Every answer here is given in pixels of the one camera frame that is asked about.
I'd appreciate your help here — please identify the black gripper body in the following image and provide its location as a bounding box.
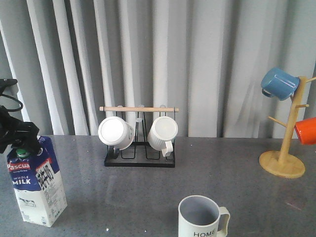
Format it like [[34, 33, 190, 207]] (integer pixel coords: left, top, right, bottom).
[[0, 106, 40, 154]]

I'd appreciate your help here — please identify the blue white milk carton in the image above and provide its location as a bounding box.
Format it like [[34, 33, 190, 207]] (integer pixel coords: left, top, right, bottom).
[[7, 136, 67, 227]]

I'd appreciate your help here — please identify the white HOME mug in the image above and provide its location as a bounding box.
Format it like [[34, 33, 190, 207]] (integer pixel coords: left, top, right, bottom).
[[178, 195, 231, 237]]

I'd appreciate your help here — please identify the white smooth mug on rack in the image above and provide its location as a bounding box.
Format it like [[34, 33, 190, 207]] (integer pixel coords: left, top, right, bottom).
[[98, 116, 134, 150]]

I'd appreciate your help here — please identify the white ribbed mug on rack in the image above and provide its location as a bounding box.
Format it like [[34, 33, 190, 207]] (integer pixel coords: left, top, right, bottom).
[[148, 116, 178, 157]]

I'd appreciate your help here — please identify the grey white curtain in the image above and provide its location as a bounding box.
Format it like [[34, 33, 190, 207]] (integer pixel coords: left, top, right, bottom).
[[0, 0, 316, 138]]

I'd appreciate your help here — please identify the blue mug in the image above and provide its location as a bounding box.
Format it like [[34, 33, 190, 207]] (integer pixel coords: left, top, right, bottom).
[[261, 67, 300, 101]]

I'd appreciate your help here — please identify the wooden mug tree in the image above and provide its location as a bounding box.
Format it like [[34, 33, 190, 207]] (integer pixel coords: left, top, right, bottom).
[[259, 77, 316, 179]]

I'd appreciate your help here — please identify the orange mug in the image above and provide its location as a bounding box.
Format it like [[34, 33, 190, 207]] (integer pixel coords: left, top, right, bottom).
[[294, 118, 316, 145]]

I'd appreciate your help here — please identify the black cable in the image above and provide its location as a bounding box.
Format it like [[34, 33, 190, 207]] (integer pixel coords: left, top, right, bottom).
[[0, 92, 24, 112]]

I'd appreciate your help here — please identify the black wire mug rack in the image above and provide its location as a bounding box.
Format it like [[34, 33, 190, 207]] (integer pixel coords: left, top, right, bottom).
[[99, 105, 179, 168]]

